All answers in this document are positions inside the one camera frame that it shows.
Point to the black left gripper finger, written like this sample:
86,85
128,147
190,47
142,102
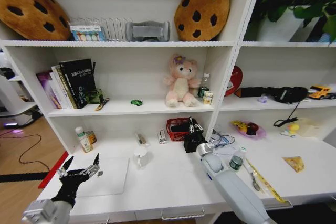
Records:
93,168
65,167

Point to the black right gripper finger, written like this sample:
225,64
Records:
200,128
192,125

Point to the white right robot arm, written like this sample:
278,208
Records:
236,190

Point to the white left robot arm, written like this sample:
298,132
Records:
43,212

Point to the small metal clip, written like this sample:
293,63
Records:
100,173

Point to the red floor tape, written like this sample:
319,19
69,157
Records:
53,169

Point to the black item in basket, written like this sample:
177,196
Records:
179,127

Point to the red plastic basket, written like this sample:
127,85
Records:
176,135

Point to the white bottle green cap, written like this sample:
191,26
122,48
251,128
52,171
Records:
84,141

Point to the small yellow drink carton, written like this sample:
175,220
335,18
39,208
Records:
208,98

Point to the small white box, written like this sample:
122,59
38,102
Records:
162,137

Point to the blue pen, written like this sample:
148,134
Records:
208,176

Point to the yellow toy banana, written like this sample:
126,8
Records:
240,125

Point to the green label standing bottle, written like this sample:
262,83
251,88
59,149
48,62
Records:
204,85

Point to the pink plush bear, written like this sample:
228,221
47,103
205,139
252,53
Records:
181,82

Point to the black floor tape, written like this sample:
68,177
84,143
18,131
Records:
21,176

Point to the clear water bottle green label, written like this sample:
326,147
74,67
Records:
237,161

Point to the white mug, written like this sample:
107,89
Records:
140,155

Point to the clear snack packet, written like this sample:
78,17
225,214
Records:
142,139

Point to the red black toy fruit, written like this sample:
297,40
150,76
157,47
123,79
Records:
252,128

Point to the white shelf desk unit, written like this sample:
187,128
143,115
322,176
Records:
157,182

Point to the red round tin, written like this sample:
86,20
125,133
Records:
235,81

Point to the purple plate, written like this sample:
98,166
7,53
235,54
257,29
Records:
260,133

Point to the green toy car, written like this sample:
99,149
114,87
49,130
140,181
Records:
136,102

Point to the black box orange end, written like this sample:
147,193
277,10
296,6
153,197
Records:
249,92

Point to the yellow black utility knife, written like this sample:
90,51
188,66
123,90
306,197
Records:
102,104

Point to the small purple toy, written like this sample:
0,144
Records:
262,99

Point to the metal spoon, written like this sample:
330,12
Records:
255,183

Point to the white book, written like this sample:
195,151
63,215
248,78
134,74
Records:
60,91

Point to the olive spine book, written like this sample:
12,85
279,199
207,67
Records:
64,87

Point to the purple book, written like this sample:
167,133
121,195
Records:
48,87

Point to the white machine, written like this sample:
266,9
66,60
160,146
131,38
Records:
13,103

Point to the black book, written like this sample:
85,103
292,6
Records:
78,82

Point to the yellow duck toy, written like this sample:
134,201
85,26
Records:
291,129

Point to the black pouch bag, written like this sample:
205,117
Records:
288,94

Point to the yellow triangular snack packet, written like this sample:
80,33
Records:
295,163

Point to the grey padded device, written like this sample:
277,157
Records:
148,32

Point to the small cookie cushion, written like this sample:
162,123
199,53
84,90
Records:
202,11

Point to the yellow toy truck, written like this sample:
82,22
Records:
319,91

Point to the white plant pot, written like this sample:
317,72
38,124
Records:
283,28

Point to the pastel colour box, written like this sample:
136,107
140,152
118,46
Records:
86,33

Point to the large cookie cushion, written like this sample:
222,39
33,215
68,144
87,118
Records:
29,6

